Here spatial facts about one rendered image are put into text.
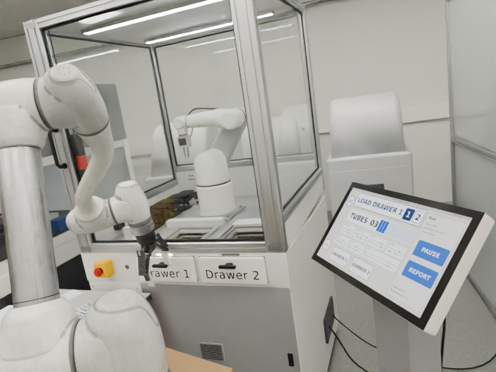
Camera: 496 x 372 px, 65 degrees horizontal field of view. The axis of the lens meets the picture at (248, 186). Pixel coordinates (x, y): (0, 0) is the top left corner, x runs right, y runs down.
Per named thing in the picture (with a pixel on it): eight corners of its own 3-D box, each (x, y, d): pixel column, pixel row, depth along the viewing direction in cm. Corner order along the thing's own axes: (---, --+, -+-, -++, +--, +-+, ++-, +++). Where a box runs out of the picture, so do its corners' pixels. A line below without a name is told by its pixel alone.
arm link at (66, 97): (109, 100, 111) (60, 108, 110) (87, 48, 96) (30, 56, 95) (111, 135, 105) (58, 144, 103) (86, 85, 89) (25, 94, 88)
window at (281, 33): (279, 213, 151) (247, -26, 133) (277, 213, 151) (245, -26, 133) (318, 167, 230) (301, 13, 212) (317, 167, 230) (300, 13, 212)
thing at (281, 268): (290, 287, 153) (286, 252, 150) (87, 280, 190) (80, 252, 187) (327, 212, 239) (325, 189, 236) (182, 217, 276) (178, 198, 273)
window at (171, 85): (265, 240, 153) (226, -23, 133) (94, 242, 184) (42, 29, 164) (266, 239, 154) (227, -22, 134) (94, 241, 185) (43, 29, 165)
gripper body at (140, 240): (146, 237, 147) (153, 257, 151) (157, 225, 155) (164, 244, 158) (130, 237, 150) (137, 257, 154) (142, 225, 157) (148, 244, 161)
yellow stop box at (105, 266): (107, 278, 178) (104, 264, 176) (94, 278, 180) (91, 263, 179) (114, 274, 182) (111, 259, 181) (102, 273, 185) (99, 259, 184)
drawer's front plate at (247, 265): (266, 284, 154) (263, 258, 152) (201, 282, 164) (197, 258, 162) (268, 282, 156) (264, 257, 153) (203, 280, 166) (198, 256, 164)
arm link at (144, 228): (155, 212, 152) (159, 225, 155) (136, 212, 156) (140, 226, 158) (142, 224, 145) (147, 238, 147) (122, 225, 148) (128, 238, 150)
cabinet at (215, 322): (315, 456, 169) (293, 287, 152) (122, 419, 206) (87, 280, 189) (342, 328, 255) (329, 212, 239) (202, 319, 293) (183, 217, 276)
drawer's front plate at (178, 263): (196, 282, 165) (192, 257, 163) (139, 280, 176) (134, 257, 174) (198, 280, 167) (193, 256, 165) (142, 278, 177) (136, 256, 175)
